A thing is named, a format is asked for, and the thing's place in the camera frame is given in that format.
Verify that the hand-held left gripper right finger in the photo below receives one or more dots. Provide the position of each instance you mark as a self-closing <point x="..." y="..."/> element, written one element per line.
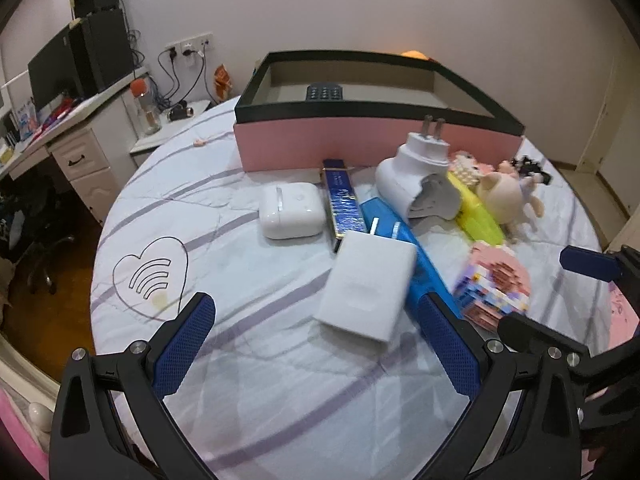
<point x="450" y="345"/>

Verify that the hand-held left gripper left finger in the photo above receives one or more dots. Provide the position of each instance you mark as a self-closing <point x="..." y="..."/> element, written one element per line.
<point x="182" y="345"/>

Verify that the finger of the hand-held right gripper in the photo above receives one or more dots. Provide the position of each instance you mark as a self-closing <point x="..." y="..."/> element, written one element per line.
<point x="587" y="262"/>
<point x="530" y="332"/>

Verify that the round pink block toy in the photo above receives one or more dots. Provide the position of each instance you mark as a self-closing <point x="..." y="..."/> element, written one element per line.
<point x="492" y="285"/>

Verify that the blue plastic case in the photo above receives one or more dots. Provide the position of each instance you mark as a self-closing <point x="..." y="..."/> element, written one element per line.
<point x="430" y="270"/>

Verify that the white rectangular charger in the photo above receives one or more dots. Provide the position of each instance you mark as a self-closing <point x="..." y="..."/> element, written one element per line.
<point x="365" y="290"/>

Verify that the yellow plastic case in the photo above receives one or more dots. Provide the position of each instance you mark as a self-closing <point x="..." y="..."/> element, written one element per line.
<point x="480" y="220"/>

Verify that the pig doll figure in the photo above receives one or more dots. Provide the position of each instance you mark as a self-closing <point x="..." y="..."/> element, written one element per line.
<point x="495" y="190"/>

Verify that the white earbuds case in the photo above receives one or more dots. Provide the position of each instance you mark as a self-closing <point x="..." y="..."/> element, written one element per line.
<point x="290" y="212"/>

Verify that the blue and gold slim box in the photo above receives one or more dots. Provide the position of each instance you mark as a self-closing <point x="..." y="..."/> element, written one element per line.
<point x="344" y="200"/>

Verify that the white plug adapter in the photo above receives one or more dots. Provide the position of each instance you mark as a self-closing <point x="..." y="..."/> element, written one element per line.
<point x="400" y="170"/>

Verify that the pink box with black rim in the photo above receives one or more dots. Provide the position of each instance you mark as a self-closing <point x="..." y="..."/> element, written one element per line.
<point x="300" y="140"/>

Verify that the dark remote control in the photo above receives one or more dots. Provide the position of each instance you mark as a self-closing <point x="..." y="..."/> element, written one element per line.
<point x="325" y="92"/>

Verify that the pink printed quilt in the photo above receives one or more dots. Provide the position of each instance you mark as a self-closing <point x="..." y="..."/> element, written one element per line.
<point x="622" y="310"/>

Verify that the white door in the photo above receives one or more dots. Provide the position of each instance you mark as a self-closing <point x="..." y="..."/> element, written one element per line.
<point x="617" y="150"/>

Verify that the black office chair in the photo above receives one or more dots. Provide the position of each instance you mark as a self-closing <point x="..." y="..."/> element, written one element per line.
<point x="35" y="250"/>

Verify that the white desk with drawers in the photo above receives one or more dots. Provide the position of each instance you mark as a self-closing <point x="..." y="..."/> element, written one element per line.
<point x="80" y="160"/>

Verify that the small black device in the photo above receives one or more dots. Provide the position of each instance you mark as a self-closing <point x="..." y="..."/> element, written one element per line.
<point x="180" y="111"/>

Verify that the clear bottle with orange cap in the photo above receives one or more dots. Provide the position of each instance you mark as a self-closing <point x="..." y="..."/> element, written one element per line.
<point x="145" y="110"/>

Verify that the orange snack bag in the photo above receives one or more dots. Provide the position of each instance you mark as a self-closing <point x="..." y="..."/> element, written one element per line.
<point x="223" y="82"/>

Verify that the black computer tower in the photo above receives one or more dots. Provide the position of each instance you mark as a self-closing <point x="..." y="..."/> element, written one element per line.
<point x="107" y="50"/>

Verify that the black computer monitor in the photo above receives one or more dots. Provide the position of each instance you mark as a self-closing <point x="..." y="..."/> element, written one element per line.
<point x="52" y="67"/>

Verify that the white wall socket strip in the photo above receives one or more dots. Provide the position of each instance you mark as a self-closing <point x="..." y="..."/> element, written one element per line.
<point x="192" y="46"/>

